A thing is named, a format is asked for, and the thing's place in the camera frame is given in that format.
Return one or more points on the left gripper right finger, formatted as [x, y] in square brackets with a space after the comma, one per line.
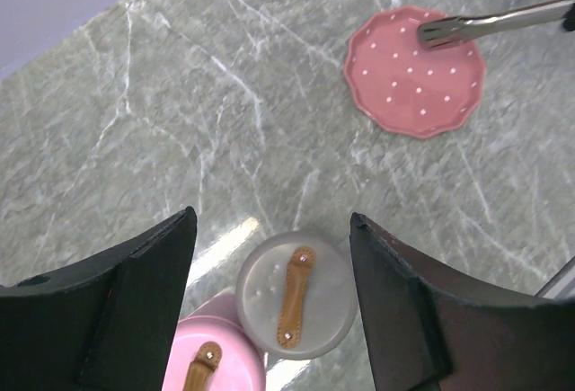
[431, 327]

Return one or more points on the aluminium rail frame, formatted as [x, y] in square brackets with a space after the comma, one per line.
[562, 284]

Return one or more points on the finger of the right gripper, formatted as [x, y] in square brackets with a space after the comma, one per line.
[568, 20]

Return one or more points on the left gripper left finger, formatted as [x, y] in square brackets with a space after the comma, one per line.
[104, 323]

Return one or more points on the metal tongs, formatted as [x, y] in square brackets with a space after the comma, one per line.
[455, 31]

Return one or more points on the pink round lid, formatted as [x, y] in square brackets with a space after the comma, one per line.
[210, 351]

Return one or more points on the pink polka dot plate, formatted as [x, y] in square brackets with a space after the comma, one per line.
[404, 88]

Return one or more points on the grey round lid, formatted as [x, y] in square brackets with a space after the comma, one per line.
[296, 296]

